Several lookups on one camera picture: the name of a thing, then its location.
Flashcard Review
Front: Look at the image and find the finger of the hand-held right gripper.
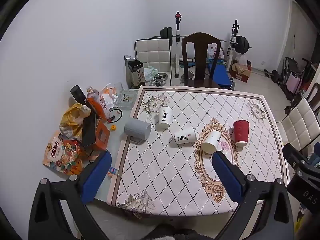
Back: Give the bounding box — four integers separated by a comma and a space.
282, 143, 313, 167

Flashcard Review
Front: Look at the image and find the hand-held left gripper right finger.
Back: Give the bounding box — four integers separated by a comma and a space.
212, 151, 294, 240

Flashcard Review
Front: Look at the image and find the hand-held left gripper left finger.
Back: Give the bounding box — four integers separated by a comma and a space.
28, 150, 112, 240

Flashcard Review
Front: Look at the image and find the white printed paper cup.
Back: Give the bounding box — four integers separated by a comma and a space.
201, 130, 221, 153
158, 106, 173, 127
174, 126, 197, 145

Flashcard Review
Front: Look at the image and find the red ribbed paper cup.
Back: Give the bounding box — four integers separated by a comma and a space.
233, 120, 250, 147

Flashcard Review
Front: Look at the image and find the white padded chair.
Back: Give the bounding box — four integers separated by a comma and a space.
276, 97, 320, 153
135, 38, 173, 87

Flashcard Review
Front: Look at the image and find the orange snack packet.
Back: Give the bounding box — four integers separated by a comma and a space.
42, 131, 87, 176

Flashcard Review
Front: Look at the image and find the orange carton box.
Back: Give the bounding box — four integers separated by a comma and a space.
87, 119, 111, 153

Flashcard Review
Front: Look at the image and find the grey tape roll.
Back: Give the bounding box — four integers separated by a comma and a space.
124, 119, 152, 145

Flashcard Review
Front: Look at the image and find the floral diamond-pattern table mat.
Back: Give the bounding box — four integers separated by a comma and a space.
107, 85, 290, 217

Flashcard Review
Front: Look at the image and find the yellow plastic bag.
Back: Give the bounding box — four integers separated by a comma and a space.
59, 103, 92, 139

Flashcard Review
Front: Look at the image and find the pink suitcase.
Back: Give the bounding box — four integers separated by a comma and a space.
286, 71, 303, 96

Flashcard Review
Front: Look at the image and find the orange drink bottle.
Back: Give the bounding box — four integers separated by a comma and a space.
86, 86, 111, 120

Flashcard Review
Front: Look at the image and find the dark cloth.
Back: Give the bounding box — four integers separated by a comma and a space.
144, 223, 213, 240

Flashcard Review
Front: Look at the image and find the black dumbbell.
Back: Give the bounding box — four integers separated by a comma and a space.
263, 69, 283, 83

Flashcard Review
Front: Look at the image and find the white and orange plastic bag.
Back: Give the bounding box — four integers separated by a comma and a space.
99, 82, 121, 111

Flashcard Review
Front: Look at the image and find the glass ashtray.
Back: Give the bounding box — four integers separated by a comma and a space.
115, 89, 139, 109

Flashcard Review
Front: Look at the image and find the black cylinder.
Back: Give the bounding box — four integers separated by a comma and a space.
70, 85, 88, 106

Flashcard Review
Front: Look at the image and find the black folding cart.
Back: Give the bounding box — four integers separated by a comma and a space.
281, 56, 316, 101

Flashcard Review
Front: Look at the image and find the cardboard box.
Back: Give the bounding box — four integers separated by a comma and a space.
229, 60, 252, 83

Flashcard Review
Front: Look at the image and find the blue weight bench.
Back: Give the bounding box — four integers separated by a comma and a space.
207, 63, 232, 87

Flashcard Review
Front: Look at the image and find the clear plastic bag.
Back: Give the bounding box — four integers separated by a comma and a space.
235, 54, 248, 66

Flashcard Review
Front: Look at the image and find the black and white tea box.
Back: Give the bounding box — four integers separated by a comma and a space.
124, 54, 146, 89

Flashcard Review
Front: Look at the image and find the metal bowl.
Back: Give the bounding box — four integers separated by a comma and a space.
151, 72, 168, 87

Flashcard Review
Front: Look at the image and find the pale green plastic bag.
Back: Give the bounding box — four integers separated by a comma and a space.
143, 66, 159, 82

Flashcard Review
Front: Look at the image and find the barbell with black plates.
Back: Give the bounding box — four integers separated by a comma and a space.
152, 27, 252, 55

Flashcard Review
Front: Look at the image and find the dark wooden chair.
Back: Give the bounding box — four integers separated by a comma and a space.
181, 32, 222, 89

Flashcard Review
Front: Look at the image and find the white red-print plastic bag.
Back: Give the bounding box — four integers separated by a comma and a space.
206, 43, 226, 61

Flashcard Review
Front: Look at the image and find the white barbell rack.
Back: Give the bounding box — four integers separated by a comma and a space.
173, 11, 240, 78

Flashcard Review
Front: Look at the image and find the black ring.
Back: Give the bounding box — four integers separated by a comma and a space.
107, 107, 123, 123

